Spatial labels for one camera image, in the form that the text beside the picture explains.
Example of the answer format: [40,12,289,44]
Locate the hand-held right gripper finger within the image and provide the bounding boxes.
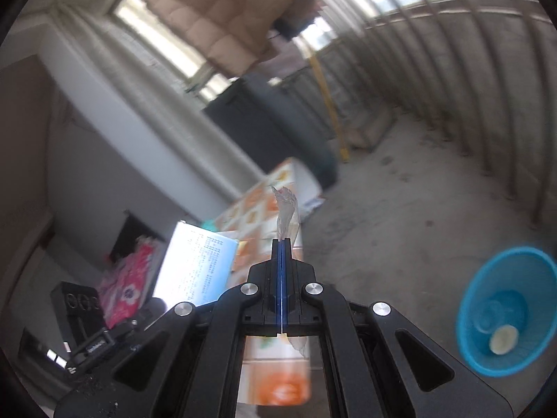
[282,239,514,418]
[54,239,283,418]

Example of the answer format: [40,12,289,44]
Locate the clear plastic wrapper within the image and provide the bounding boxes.
[270,185,311,358]

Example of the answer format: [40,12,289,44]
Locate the blue plastic basket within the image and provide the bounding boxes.
[456,247,557,377]

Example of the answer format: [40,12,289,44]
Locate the black box with round holes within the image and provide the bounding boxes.
[50,281,106,346]

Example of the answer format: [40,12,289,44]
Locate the pink floral packet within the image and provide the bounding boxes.
[96,235,158,330]

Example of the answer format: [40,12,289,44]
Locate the orange white printed carton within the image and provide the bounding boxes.
[204,157,326,407]

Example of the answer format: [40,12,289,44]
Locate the white printed paper sheet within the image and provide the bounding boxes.
[152,221,239,308]

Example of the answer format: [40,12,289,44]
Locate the dark grey storage bin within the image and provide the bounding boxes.
[204,74,340,190]

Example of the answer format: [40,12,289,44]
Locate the grey concrete block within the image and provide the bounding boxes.
[344,104,399,153]

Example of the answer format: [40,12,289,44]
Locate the yellow broom pole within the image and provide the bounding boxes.
[300,39,351,164]

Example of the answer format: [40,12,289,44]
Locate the clear plastic cup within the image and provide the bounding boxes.
[474,298,512,334]

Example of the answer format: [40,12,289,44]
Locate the white round lid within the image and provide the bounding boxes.
[488,325,519,354]

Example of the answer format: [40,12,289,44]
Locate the window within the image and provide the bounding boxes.
[109,0,231,99]

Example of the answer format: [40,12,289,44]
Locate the metal window railing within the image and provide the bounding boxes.
[313,0,557,227]

